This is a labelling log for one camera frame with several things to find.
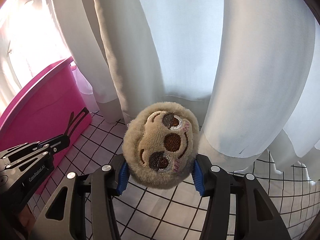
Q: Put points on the white black grid cloth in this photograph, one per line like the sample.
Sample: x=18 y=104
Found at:
x=178 y=213

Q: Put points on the beige plush sloth keychain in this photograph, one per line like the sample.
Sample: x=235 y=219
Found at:
x=161 y=144

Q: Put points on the dark brown snap hair clip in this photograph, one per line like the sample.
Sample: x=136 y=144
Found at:
x=74 y=121

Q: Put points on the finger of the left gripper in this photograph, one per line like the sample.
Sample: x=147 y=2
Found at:
x=21 y=154

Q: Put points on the sheer white inner curtain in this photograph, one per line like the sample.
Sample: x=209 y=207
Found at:
x=30 y=41

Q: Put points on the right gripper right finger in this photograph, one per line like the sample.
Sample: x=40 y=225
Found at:
x=256 y=216

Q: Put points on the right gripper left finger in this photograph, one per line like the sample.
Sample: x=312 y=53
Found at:
x=63 y=216

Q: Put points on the pink plastic storage bin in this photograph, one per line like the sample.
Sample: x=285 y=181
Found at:
x=41 y=110

